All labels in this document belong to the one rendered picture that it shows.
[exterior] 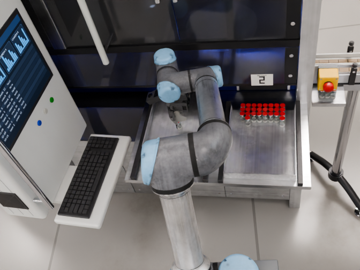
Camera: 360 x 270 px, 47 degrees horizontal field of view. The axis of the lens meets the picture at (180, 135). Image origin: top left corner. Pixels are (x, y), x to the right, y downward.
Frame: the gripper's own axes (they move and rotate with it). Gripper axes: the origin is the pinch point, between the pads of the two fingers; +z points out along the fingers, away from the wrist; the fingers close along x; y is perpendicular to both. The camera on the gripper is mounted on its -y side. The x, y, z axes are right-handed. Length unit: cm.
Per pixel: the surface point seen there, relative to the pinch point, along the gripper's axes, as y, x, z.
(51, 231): -94, -11, 93
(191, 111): 4.5, 9.5, 5.2
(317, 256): 62, -15, 93
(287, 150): 44.6, -10.7, 5.2
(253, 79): 31.2, 13.6, -8.9
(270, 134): 38.1, -3.0, 5.2
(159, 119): -9.0, 4.5, 5.2
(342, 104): 66, 14, 6
